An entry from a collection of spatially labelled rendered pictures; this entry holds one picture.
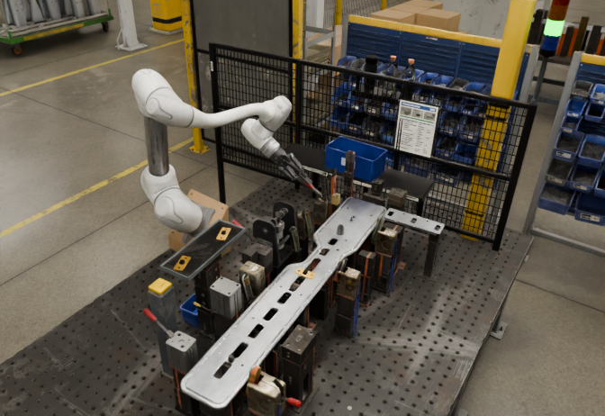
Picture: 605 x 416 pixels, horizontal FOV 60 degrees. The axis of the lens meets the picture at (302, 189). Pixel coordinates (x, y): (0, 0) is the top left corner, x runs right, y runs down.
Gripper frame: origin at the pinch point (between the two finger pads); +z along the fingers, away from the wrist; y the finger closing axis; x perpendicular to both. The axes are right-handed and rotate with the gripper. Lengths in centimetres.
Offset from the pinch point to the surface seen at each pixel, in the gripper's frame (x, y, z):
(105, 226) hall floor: 27, -202, -100
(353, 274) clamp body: -41, 17, 44
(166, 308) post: -98, -7, 1
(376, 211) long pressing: 13.9, 6.7, 36.6
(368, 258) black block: -22, 11, 47
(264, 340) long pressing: -86, 5, 35
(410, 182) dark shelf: 45, 13, 40
